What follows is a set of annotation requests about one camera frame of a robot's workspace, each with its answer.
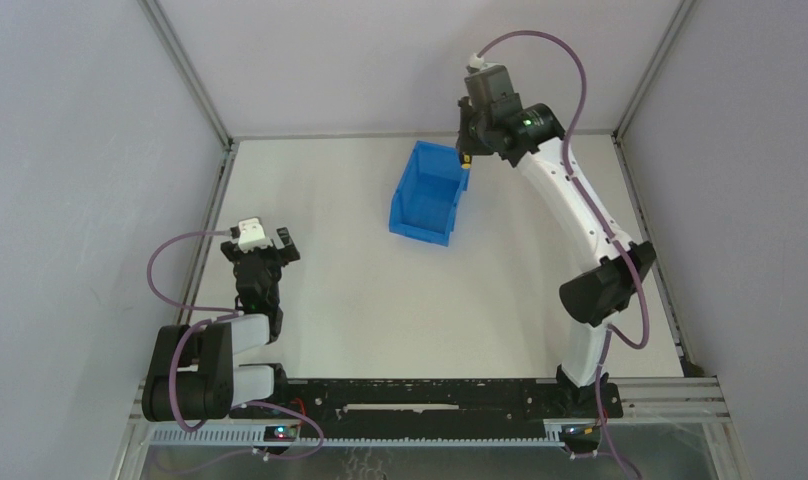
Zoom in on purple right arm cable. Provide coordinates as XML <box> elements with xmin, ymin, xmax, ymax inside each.
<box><xmin>468</xmin><ymin>30</ymin><xmax>652</xmax><ymax>480</ymax></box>

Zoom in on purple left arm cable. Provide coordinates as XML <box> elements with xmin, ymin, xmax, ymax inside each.
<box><xmin>145</xmin><ymin>228</ymin><xmax>326</xmax><ymax>462</ymax></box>

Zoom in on small green-lit circuit board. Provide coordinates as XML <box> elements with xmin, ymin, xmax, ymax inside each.
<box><xmin>263</xmin><ymin>425</ymin><xmax>300</xmax><ymax>443</ymax></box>

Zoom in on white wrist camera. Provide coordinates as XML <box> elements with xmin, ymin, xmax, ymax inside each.
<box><xmin>464</xmin><ymin>64</ymin><xmax>515</xmax><ymax>110</ymax></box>
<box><xmin>236</xmin><ymin>217</ymin><xmax>273</xmax><ymax>253</ymax></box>

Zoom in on aluminium frame rail left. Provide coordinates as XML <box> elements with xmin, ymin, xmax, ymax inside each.
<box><xmin>137</xmin><ymin>1</ymin><xmax>235</xmax><ymax>301</ymax></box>

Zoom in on blue plastic bin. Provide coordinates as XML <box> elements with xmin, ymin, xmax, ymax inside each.
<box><xmin>388</xmin><ymin>141</ymin><xmax>470</xmax><ymax>247</ymax></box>

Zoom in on slotted grey cable duct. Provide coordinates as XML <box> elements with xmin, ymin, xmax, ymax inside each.
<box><xmin>150</xmin><ymin>418</ymin><xmax>565</xmax><ymax>447</ymax></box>

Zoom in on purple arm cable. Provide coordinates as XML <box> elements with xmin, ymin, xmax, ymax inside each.
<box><xmin>145</xmin><ymin>228</ymin><xmax>326</xmax><ymax>462</ymax></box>
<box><xmin>468</xmin><ymin>30</ymin><xmax>652</xmax><ymax>480</ymax></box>

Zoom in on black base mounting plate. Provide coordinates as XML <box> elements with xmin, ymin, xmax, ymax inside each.
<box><xmin>269</xmin><ymin>378</ymin><xmax>623</xmax><ymax>431</ymax></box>

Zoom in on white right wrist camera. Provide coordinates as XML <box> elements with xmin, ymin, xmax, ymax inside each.
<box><xmin>464</xmin><ymin>64</ymin><xmax>515</xmax><ymax>110</ymax></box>

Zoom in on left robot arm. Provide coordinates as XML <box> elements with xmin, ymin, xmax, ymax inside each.
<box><xmin>142</xmin><ymin>219</ymin><xmax>300</xmax><ymax>431</ymax></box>

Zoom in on aluminium frame rail right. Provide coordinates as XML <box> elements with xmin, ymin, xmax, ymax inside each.
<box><xmin>612</xmin><ymin>0</ymin><xmax>700</xmax><ymax>339</ymax></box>

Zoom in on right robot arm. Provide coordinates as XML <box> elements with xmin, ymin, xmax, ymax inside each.
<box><xmin>456</xmin><ymin>94</ymin><xmax>656</xmax><ymax>406</ymax></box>

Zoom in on aluminium frame rail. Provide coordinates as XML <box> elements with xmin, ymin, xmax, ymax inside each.
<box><xmin>137</xmin><ymin>1</ymin><xmax>235</xmax><ymax>301</ymax></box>
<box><xmin>612</xmin><ymin>0</ymin><xmax>700</xmax><ymax>339</ymax></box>

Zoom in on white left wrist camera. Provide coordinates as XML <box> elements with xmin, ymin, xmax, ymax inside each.
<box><xmin>236</xmin><ymin>217</ymin><xmax>273</xmax><ymax>253</ymax></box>

